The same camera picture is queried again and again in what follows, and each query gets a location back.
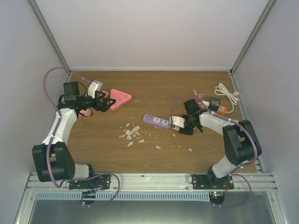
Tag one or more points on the pink triangular socket adapter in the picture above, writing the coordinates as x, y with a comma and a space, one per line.
120, 97

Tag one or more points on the white charger plug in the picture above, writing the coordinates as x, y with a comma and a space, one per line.
206, 103

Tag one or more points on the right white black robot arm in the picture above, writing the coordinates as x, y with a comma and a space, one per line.
241, 144

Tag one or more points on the pink cube socket adapter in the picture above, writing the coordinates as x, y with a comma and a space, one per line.
85, 113

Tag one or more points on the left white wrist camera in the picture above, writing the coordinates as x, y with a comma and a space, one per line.
94, 87

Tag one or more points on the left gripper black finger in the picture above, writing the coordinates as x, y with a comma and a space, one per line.
100, 94
106, 104

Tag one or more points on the dark green cube adapter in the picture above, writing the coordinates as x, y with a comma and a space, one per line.
214, 104

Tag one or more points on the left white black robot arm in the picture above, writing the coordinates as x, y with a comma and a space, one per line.
52, 158

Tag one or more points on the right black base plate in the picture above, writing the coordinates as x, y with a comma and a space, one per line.
201, 182

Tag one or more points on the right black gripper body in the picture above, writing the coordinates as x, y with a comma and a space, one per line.
190, 131

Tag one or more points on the orange power strip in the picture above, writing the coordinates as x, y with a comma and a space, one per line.
222, 110

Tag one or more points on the grey slotted cable duct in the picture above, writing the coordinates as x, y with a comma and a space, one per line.
130, 196

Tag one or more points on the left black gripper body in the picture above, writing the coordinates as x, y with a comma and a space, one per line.
96, 106

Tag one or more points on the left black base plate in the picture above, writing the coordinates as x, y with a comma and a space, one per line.
99, 183

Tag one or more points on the aluminium front rail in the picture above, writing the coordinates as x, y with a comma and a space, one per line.
167, 182

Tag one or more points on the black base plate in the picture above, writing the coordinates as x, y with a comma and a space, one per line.
201, 182
99, 183

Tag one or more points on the purple power strip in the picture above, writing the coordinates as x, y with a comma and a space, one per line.
156, 121

